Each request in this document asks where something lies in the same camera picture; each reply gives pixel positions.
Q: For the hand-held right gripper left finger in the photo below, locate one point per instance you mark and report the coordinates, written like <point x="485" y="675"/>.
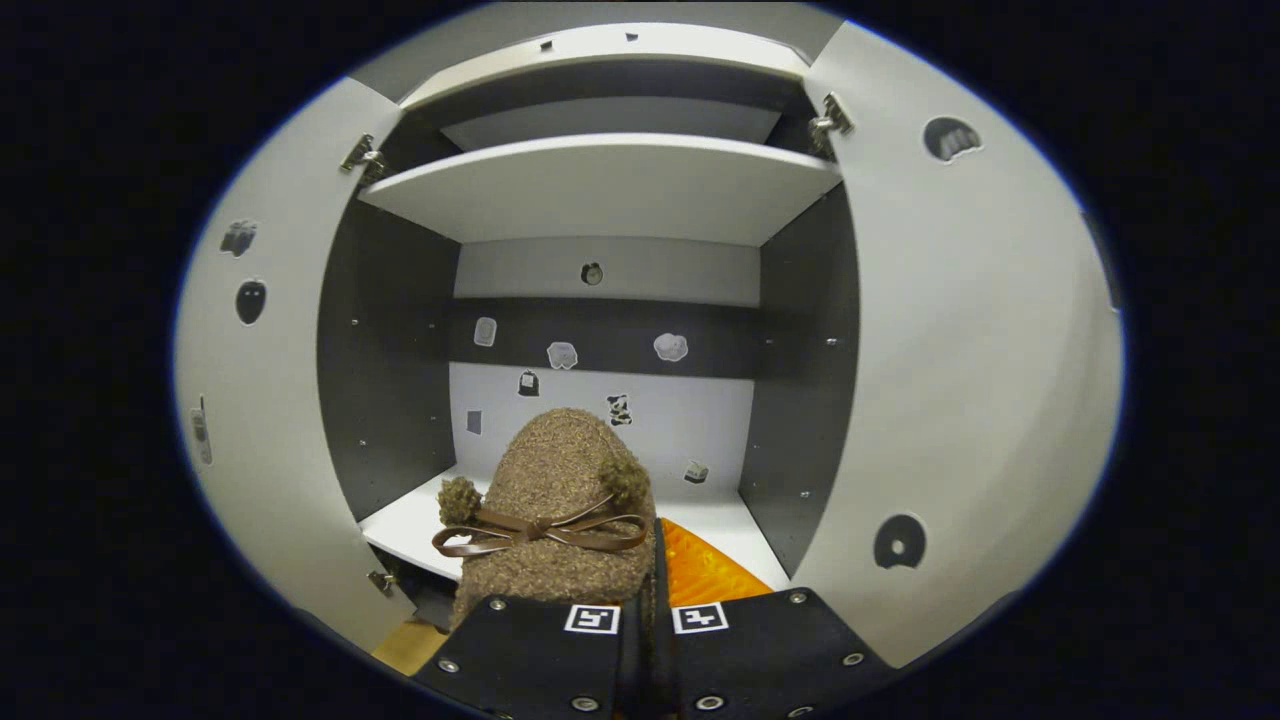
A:
<point x="520" y="650"/>

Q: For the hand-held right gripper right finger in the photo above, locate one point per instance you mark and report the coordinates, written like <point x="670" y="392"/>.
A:
<point x="660" y="650"/>

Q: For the brown fuzzy shoe with bow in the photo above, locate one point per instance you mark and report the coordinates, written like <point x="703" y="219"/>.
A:
<point x="560" y="470"/>

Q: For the white cabinet door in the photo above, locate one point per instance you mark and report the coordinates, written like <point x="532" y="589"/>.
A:
<point x="960" y="350"/>
<point x="270" y="400"/>

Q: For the white shoe cabinet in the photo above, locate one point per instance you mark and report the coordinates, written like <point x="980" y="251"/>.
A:
<point x="610" y="190"/>

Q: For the white cabinet drawer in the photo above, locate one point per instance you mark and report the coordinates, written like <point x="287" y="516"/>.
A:
<point x="600" y="55"/>

